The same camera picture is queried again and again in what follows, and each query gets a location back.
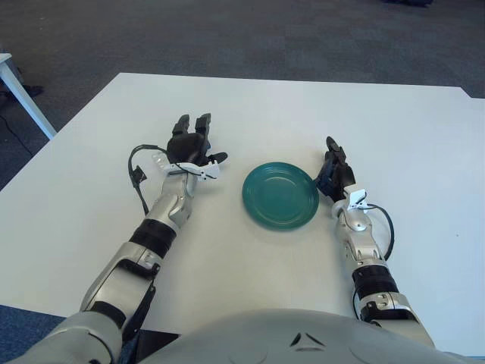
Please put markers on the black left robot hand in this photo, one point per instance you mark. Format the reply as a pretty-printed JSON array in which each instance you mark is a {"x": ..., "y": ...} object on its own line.
[{"x": 185, "y": 148}]

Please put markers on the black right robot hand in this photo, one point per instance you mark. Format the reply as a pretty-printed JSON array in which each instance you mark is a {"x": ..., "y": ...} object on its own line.
[{"x": 341, "y": 178}]

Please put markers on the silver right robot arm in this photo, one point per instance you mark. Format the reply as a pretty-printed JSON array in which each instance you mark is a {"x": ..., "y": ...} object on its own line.
[{"x": 360, "y": 242}]

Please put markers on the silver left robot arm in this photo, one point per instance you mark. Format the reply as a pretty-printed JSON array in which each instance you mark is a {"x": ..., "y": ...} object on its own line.
[{"x": 170, "y": 204}]

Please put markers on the teal round plate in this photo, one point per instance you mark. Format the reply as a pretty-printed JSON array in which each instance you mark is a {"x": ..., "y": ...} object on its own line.
[{"x": 280, "y": 197}]

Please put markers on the dark chair base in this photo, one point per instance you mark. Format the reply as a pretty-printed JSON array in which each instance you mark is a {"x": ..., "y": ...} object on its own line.
[{"x": 35, "y": 90}]

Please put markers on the white table leg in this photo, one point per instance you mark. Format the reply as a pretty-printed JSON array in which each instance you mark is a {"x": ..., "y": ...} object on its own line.
[{"x": 26, "y": 98}]

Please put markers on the grey robot torso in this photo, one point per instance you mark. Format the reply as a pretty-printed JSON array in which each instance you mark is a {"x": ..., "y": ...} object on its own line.
[{"x": 303, "y": 341}]

